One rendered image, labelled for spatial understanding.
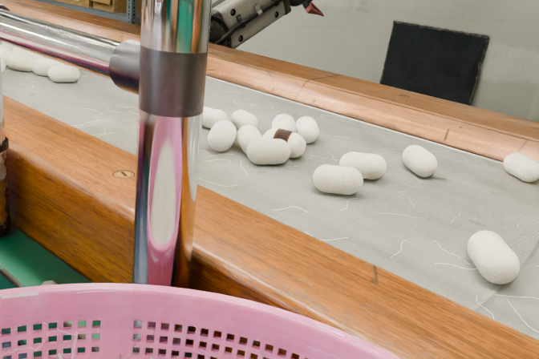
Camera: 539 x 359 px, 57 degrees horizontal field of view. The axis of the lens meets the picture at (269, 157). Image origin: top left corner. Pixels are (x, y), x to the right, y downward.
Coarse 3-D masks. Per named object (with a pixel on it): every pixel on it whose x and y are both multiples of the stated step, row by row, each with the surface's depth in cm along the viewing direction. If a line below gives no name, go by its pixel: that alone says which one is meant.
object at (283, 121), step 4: (276, 116) 46; (280, 116) 45; (284, 116) 45; (288, 116) 45; (276, 120) 44; (280, 120) 44; (284, 120) 44; (288, 120) 44; (292, 120) 45; (272, 124) 45; (276, 124) 44; (280, 124) 43; (284, 124) 43; (288, 124) 43; (292, 124) 44; (284, 128) 43; (288, 128) 43; (292, 128) 44
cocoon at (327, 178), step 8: (320, 168) 34; (328, 168) 34; (336, 168) 34; (344, 168) 34; (352, 168) 35; (320, 176) 34; (328, 176) 34; (336, 176) 34; (344, 176) 34; (352, 176) 34; (360, 176) 34; (320, 184) 34; (328, 184) 34; (336, 184) 34; (344, 184) 34; (352, 184) 34; (360, 184) 34; (328, 192) 35; (336, 192) 35; (344, 192) 35; (352, 192) 35
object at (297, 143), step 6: (270, 132) 41; (294, 132) 41; (264, 138) 41; (270, 138) 40; (294, 138) 40; (300, 138) 40; (294, 144) 40; (300, 144) 40; (294, 150) 40; (300, 150) 40; (294, 156) 40
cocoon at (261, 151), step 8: (256, 144) 38; (264, 144) 38; (272, 144) 38; (280, 144) 38; (288, 144) 39; (248, 152) 38; (256, 152) 38; (264, 152) 38; (272, 152) 38; (280, 152) 38; (288, 152) 38; (256, 160) 38; (264, 160) 38; (272, 160) 38; (280, 160) 38
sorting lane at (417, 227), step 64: (64, 64) 64; (128, 128) 43; (320, 128) 50; (384, 128) 53; (256, 192) 34; (320, 192) 35; (384, 192) 36; (448, 192) 38; (512, 192) 40; (384, 256) 28; (448, 256) 29; (512, 320) 24
